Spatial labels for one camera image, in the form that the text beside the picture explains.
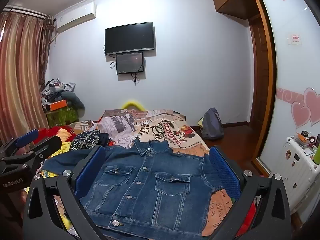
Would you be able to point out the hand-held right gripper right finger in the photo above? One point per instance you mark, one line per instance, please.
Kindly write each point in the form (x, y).
(225, 170)

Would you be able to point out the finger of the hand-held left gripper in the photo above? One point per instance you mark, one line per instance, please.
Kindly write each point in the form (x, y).
(26, 136)
(47, 146)

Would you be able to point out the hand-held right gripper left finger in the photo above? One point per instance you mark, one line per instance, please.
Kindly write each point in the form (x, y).
(90, 170)

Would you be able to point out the blue denim jacket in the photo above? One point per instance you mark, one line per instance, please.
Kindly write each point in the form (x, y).
(147, 177)

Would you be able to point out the red cloth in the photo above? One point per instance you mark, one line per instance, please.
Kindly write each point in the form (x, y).
(47, 132)

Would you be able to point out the yellow cloth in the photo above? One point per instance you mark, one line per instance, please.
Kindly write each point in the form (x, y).
(61, 150)

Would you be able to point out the dark patterned cloth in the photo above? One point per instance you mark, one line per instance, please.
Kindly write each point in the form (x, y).
(87, 138)

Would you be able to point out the green patterned box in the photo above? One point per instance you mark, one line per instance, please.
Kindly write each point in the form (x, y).
(62, 117)

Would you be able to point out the grey backpack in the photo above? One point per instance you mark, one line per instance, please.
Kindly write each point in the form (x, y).
(212, 125)

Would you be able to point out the grey cushion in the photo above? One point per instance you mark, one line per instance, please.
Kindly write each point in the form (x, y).
(75, 100)

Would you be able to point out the pile of bags and clutter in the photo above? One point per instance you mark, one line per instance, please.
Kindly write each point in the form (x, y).
(56, 88)

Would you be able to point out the striped brown curtain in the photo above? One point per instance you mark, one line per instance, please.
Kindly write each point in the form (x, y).
(20, 80)

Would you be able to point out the white suitcase with stickers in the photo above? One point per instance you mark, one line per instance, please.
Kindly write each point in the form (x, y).
(295, 172)

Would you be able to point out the newspaper print blanket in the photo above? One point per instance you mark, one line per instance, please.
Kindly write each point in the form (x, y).
(160, 127)

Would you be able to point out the yellow curved object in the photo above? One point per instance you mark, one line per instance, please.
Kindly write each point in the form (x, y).
(132, 104)

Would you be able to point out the clear box with orange card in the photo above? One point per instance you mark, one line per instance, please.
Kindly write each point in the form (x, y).
(302, 141)

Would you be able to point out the round black speaker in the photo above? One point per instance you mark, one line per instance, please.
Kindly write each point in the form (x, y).
(312, 142)

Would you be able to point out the green bottle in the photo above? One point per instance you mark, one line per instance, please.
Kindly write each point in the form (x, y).
(317, 155)

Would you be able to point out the curtain rod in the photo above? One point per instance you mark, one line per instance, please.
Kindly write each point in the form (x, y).
(22, 13)

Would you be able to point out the white air conditioner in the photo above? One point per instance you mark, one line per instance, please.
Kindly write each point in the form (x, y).
(75, 17)

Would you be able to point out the white paper door sticker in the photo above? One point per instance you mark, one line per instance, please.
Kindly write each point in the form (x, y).
(295, 39)

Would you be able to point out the small wall monitor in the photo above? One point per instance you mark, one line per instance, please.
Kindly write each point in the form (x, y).
(130, 62)

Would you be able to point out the black wall television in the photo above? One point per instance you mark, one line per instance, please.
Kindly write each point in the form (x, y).
(129, 38)

